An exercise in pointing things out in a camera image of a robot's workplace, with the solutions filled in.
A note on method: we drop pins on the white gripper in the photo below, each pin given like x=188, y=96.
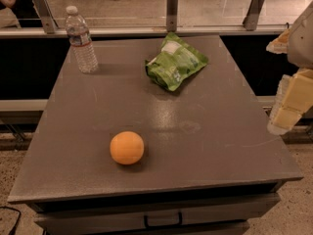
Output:
x=301, y=42

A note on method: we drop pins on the person hand in background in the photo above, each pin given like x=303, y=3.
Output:
x=8, y=3

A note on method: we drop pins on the green snack bag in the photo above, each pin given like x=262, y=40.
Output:
x=176, y=62

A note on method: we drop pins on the orange fruit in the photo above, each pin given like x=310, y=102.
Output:
x=127, y=148

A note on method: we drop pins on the grey drawer cabinet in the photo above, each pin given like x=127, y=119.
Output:
x=207, y=151

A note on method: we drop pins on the clear plastic water bottle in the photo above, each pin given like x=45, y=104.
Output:
x=80, y=41

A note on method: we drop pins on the metal railing base rail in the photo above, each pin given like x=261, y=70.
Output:
x=147, y=31

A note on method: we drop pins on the right metal railing bracket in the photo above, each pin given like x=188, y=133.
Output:
x=252, y=16

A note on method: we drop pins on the metal railing bracket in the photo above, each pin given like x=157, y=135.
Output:
x=45, y=15
x=171, y=15
x=252, y=16

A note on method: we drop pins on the middle metal railing bracket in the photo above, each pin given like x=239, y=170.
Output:
x=171, y=15

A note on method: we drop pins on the black drawer handle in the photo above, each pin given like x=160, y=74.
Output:
x=163, y=220

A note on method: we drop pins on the left metal railing bracket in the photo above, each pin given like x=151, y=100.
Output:
x=45, y=15

